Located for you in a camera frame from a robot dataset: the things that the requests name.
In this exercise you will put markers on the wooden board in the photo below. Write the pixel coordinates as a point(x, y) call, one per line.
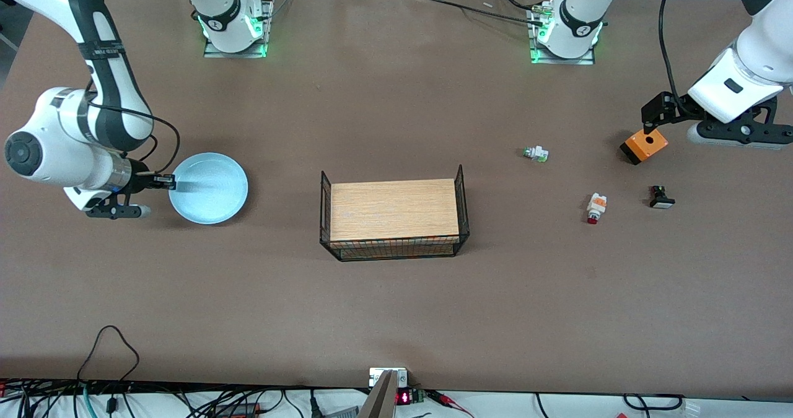
point(396, 210)

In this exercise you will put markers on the small green white connector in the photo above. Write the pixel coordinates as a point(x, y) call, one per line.
point(536, 153)

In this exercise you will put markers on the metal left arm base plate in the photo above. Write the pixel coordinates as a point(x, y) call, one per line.
point(587, 60)

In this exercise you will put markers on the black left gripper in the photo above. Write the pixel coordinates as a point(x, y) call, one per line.
point(670, 109)

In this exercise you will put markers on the white mounting block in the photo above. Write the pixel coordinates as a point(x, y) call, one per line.
point(375, 376)

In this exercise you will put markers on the black button white cap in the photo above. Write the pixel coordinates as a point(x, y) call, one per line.
point(660, 200)

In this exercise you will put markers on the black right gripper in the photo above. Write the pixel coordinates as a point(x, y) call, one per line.
point(140, 182)

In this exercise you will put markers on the red button orange white body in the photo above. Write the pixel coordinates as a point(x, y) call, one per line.
point(596, 206)

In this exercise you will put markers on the small red digit display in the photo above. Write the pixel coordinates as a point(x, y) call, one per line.
point(406, 397)

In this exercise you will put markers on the red black probe lead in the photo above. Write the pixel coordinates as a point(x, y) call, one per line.
point(449, 400)

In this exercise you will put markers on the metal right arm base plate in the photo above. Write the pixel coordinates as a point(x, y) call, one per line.
point(263, 31)

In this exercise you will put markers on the orange button enclosure box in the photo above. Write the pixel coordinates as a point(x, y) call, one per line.
point(645, 147)

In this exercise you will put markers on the light blue plate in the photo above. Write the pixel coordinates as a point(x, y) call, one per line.
point(214, 189)

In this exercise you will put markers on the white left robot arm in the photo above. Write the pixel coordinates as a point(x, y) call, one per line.
point(753, 65)

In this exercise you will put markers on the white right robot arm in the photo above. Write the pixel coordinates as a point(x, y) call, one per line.
point(59, 152)

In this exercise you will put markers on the grey metal bar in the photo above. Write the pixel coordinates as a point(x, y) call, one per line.
point(381, 399)

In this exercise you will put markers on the black power adapter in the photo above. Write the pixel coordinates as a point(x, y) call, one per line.
point(238, 409)

